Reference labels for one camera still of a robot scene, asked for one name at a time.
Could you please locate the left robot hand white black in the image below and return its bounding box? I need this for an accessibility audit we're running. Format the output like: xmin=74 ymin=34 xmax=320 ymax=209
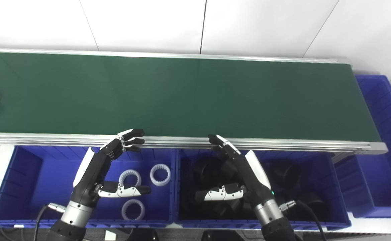
xmin=71 ymin=128 xmax=152 ymax=207

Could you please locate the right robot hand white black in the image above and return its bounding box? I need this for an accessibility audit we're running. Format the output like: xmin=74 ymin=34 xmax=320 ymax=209
xmin=194 ymin=134 xmax=278 ymax=208

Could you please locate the blue bin with white rings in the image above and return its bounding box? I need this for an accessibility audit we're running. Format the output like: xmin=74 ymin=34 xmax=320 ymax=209
xmin=0 ymin=146 xmax=177 ymax=229

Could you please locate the blue bin with black parts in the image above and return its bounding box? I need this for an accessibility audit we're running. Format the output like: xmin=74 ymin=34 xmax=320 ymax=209
xmin=175 ymin=149 xmax=351 ymax=231

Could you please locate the black rounded robot body part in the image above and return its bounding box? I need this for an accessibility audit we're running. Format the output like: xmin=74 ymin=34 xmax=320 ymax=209
xmin=117 ymin=228 xmax=159 ymax=241

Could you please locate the green conveyor belt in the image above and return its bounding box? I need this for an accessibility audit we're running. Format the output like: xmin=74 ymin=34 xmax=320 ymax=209
xmin=0 ymin=52 xmax=381 ymax=143

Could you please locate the large empty blue bin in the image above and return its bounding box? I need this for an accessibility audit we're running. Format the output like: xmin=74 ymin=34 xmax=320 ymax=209
xmin=334 ymin=74 xmax=391 ymax=219

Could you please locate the white toothed ring part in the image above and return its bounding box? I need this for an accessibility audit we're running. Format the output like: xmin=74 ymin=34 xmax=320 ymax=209
xmin=150 ymin=164 xmax=171 ymax=186
xmin=121 ymin=199 xmax=145 ymax=221
xmin=119 ymin=170 xmax=141 ymax=188

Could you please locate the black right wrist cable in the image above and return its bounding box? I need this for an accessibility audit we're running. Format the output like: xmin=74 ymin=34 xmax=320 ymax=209
xmin=278 ymin=199 xmax=328 ymax=241

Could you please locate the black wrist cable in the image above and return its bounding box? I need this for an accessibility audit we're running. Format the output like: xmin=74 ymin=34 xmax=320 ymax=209
xmin=278 ymin=199 xmax=328 ymax=241
xmin=33 ymin=202 xmax=66 ymax=241

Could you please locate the aluminium conveyor side rail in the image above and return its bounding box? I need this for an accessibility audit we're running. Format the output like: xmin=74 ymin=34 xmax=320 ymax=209
xmin=0 ymin=132 xmax=388 ymax=154
xmin=0 ymin=48 xmax=352 ymax=65

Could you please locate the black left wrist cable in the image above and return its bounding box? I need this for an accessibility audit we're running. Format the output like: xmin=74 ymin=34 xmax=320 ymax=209
xmin=33 ymin=202 xmax=66 ymax=241

